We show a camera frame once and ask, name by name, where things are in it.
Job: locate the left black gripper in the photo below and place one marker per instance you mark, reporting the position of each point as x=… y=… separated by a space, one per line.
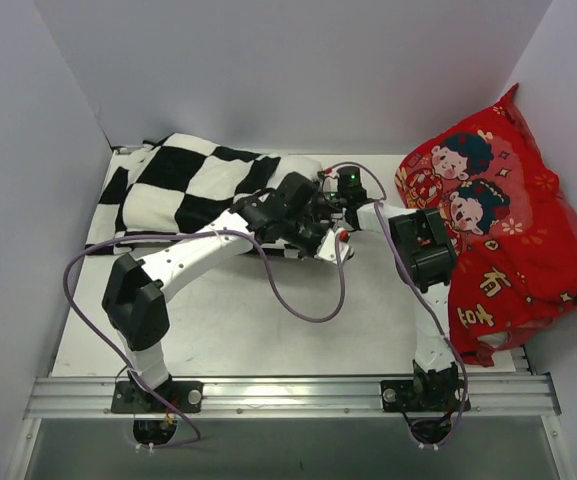
x=310 y=238

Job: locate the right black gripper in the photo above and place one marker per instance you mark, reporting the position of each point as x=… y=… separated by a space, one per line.
x=329 y=201

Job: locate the black white checkered pillowcase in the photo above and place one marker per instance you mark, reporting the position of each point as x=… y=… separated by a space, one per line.
x=178 y=185

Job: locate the white pillow yellow edge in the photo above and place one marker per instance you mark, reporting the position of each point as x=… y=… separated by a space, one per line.
x=305 y=166

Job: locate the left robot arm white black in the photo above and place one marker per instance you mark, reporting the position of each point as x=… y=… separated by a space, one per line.
x=138 y=290

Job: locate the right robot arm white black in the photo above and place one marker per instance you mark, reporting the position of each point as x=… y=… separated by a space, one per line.
x=424 y=257

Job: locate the red cartoon print pillow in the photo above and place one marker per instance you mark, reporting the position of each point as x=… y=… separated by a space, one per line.
x=512 y=229

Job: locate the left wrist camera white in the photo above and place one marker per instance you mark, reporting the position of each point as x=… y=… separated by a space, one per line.
x=335 y=247

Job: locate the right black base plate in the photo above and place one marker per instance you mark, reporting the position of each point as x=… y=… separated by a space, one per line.
x=411 y=396

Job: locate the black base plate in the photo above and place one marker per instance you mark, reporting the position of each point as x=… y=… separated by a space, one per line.
x=411 y=396
x=129 y=398

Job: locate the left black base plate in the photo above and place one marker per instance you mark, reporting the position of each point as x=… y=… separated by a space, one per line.
x=129 y=398

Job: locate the aluminium mounting rail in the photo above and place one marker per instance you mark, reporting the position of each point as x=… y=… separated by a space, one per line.
x=490 y=395

